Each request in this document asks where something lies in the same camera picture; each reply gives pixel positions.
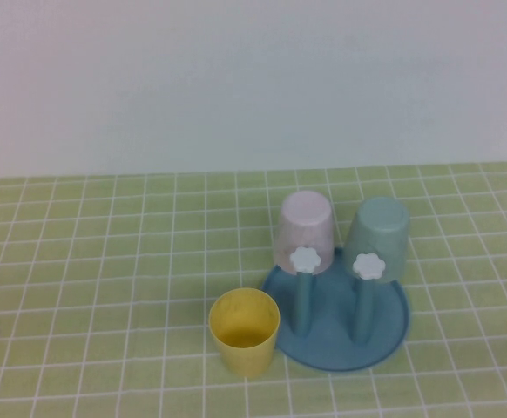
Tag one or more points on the green checkered tablecloth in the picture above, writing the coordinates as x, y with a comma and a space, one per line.
105, 283

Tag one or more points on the pale pink plastic cup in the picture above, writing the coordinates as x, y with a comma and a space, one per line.
303, 217

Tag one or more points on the yellow plastic cup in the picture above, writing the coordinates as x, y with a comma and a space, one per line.
245, 357

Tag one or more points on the blue cup stand with pegs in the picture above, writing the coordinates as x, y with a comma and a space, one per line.
332, 344

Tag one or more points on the pale teal plastic cup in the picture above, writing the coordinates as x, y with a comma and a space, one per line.
380, 231

